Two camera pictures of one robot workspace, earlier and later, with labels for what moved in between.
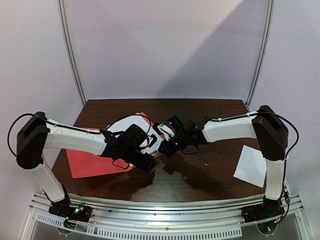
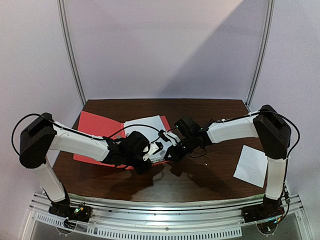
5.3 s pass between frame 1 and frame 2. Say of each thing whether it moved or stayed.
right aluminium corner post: stayed
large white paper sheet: moved
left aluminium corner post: stayed
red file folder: moved
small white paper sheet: stayed
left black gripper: stayed
